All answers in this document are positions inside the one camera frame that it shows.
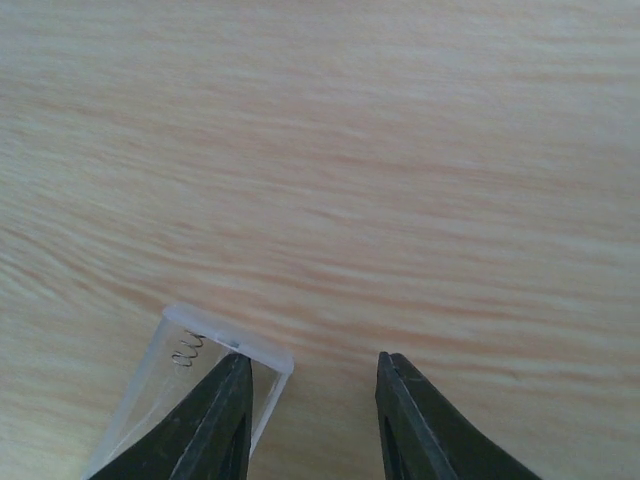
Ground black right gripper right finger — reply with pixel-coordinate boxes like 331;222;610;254
375;352;538;479

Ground clear led string lights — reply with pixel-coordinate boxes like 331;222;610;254
83;303;294;479

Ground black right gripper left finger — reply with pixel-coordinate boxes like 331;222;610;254
92;353;253;480

